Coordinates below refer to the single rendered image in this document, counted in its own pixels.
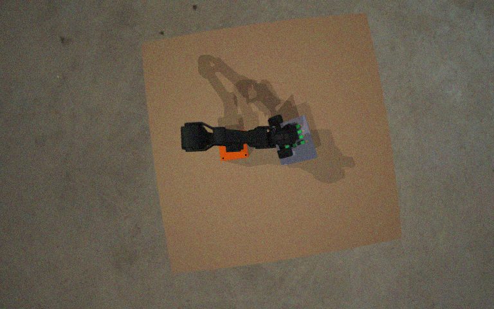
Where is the grey switch panel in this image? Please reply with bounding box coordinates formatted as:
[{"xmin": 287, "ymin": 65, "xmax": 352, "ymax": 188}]
[{"xmin": 280, "ymin": 115, "xmax": 318, "ymax": 166}]

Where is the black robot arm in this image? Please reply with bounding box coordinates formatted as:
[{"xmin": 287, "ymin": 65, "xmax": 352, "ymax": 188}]
[{"xmin": 181, "ymin": 122, "xmax": 298, "ymax": 153}]

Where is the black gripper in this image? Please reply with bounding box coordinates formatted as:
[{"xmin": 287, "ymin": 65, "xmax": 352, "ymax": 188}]
[{"xmin": 268, "ymin": 115, "xmax": 293, "ymax": 159}]

